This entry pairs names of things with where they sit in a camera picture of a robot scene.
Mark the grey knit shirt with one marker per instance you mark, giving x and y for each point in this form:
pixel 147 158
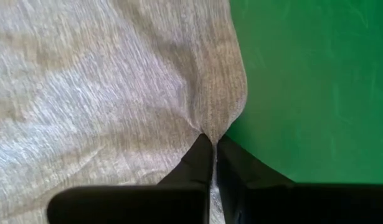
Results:
pixel 101 93

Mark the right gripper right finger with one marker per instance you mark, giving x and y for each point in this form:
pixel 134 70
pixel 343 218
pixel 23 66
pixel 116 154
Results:
pixel 287 205

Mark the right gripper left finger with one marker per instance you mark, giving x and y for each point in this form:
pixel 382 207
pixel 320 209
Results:
pixel 147 205

